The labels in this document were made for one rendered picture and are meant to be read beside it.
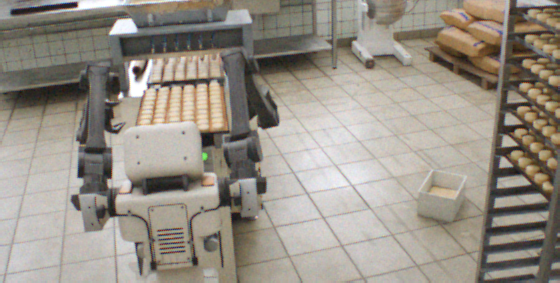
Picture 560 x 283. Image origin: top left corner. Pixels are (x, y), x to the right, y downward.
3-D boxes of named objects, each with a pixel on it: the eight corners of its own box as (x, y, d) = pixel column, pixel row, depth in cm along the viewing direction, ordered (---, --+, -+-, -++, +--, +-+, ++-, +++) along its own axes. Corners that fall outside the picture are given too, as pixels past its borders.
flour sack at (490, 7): (457, 12, 578) (458, -5, 571) (490, 8, 591) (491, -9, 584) (507, 28, 516) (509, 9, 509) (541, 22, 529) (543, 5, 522)
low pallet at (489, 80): (423, 57, 621) (424, 47, 616) (485, 48, 641) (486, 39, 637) (493, 93, 515) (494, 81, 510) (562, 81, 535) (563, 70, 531)
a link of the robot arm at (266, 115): (222, 71, 200) (254, 63, 198) (221, 58, 203) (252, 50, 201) (258, 133, 235) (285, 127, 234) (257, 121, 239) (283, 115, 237)
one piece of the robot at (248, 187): (258, 216, 165) (256, 179, 163) (241, 218, 165) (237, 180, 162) (255, 203, 175) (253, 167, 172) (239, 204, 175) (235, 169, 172)
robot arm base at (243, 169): (223, 185, 164) (266, 181, 165) (221, 159, 168) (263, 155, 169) (225, 197, 172) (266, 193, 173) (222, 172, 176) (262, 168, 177)
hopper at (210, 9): (131, 19, 320) (128, -6, 315) (233, 11, 325) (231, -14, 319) (125, 32, 294) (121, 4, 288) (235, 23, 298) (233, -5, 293)
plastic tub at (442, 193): (430, 191, 365) (431, 169, 359) (465, 199, 355) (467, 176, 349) (415, 215, 342) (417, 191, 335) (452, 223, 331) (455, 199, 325)
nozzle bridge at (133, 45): (125, 78, 335) (117, 19, 322) (251, 67, 341) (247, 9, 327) (117, 98, 305) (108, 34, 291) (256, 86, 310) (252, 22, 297)
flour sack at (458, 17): (459, 33, 560) (460, 16, 553) (437, 24, 597) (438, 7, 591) (520, 26, 576) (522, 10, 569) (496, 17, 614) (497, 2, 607)
